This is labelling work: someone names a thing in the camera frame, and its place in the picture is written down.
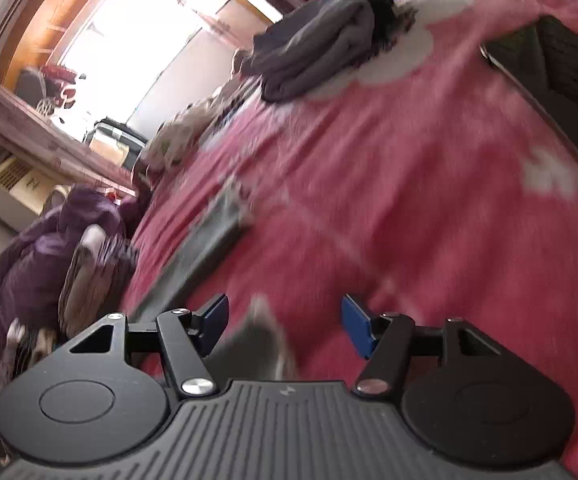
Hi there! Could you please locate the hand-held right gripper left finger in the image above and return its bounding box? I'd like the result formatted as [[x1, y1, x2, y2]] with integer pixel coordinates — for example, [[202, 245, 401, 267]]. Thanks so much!
[[60, 293, 230, 400]]

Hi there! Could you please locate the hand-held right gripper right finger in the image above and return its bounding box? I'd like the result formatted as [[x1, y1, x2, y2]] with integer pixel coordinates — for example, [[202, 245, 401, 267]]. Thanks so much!
[[341, 294, 500, 397]]

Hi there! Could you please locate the grey cloth with white edge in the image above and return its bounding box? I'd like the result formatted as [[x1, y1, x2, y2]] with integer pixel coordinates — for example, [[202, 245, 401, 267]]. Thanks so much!
[[208, 296, 301, 382]]

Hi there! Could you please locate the grey garment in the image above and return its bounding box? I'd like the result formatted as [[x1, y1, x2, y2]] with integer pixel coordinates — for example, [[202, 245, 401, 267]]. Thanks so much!
[[128, 180, 251, 328]]

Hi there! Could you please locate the folded grey clothes pile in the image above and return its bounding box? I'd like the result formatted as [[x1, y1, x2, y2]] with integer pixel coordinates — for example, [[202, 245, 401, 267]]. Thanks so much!
[[241, 0, 376, 102]]

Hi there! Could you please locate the striped grey cloth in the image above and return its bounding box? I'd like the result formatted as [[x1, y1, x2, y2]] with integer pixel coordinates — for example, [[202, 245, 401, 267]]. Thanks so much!
[[57, 224, 137, 338]]

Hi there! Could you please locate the pink flowered blanket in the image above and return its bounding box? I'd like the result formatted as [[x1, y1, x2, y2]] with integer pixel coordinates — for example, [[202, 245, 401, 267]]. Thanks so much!
[[119, 0, 578, 480]]

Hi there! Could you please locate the purple quilt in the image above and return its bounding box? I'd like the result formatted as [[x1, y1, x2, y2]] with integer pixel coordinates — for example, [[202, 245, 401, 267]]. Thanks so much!
[[0, 185, 142, 401]]

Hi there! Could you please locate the floral white pillow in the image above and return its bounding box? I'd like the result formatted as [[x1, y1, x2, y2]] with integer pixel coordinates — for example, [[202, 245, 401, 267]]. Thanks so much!
[[144, 85, 242, 173]]

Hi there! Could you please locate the white air conditioner unit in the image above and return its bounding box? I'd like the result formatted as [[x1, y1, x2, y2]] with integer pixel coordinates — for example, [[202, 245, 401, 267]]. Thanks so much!
[[0, 156, 70, 233]]

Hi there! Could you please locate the wooden windowsill ledge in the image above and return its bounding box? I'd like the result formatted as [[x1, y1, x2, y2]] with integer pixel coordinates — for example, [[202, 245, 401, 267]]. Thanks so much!
[[0, 79, 140, 198]]

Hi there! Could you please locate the red and white clutter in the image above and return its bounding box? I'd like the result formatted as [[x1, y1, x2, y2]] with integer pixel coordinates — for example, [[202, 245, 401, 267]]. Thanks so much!
[[16, 64, 87, 113]]

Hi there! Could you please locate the window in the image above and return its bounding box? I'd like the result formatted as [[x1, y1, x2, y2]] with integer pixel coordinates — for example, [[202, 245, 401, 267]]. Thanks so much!
[[0, 0, 280, 146]]

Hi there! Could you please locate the black garment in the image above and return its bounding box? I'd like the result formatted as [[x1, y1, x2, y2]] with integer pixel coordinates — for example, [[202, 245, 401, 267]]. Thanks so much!
[[365, 0, 410, 56]]

